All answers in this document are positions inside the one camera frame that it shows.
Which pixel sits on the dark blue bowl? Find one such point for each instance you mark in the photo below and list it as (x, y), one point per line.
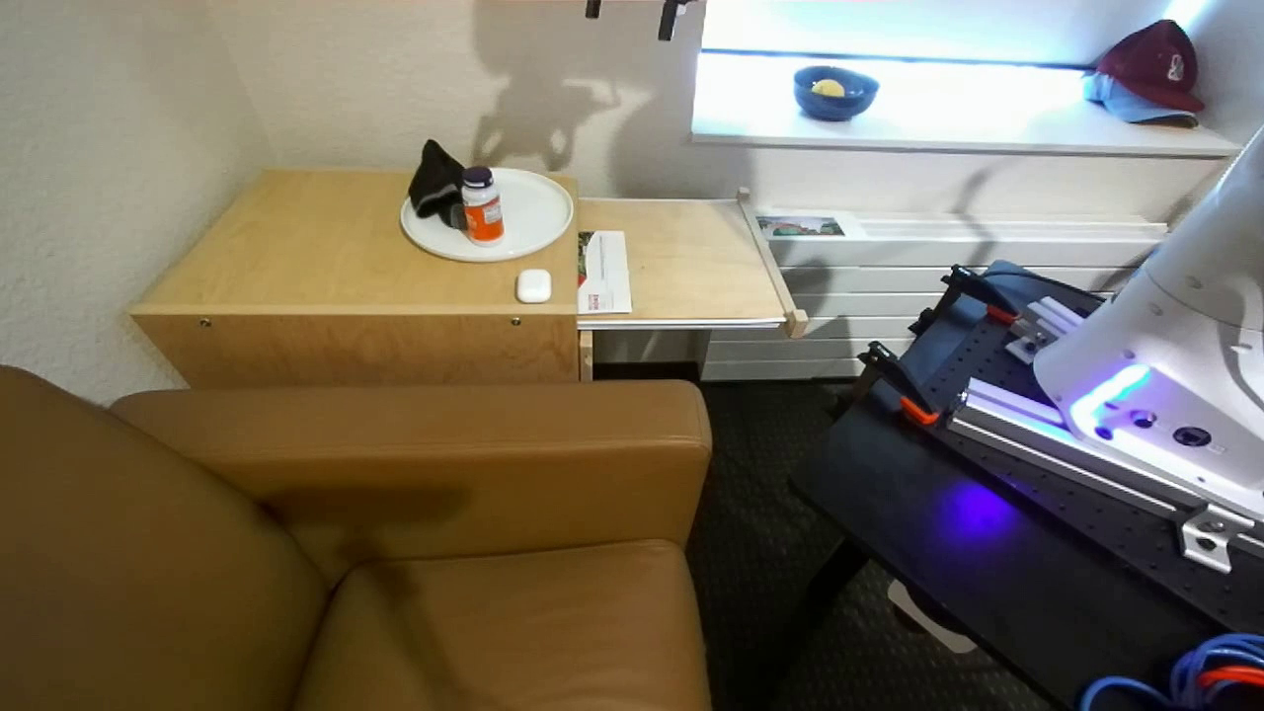
(834, 106)

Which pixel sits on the aluminium profile rail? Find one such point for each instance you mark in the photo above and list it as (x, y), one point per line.
(1079, 455)

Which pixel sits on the white scrap on floor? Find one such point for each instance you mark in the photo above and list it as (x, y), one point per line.
(929, 617)

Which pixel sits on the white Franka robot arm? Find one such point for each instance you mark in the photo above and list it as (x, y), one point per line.
(1186, 329)

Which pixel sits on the tan leather armchair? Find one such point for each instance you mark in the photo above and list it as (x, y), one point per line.
(395, 554)

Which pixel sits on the black robot mount table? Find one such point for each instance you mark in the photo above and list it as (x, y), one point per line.
(1027, 578)

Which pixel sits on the white window sill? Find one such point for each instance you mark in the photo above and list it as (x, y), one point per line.
(950, 122)

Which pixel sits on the white radiator heater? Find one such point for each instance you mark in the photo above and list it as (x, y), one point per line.
(920, 276)

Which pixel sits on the white soap bar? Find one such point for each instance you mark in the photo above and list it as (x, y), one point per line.
(533, 287)

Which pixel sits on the black sock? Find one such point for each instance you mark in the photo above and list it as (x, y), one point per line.
(435, 181)

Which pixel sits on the pull-out wooden shelf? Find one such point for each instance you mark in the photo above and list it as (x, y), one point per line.
(684, 263)

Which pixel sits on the yellow lemon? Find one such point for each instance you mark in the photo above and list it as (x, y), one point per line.
(830, 88)

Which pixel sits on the orange black clamp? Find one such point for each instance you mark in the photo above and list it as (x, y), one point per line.
(982, 300)
(903, 397)

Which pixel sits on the light wooden side cabinet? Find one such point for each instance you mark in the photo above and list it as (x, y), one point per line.
(302, 291)

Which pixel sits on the metal corner bracket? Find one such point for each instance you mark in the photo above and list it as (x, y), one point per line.
(1204, 538)

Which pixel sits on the white profile pieces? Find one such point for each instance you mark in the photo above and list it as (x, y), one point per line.
(1049, 329)

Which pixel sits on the white paper pamphlet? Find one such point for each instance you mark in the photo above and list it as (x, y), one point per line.
(607, 268)

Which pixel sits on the red baseball cap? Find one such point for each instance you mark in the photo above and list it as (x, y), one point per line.
(1149, 72)

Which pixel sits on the orange pill bottle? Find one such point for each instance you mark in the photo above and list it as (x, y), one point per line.
(484, 208)

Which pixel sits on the white round plate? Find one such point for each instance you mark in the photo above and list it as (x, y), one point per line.
(533, 218)

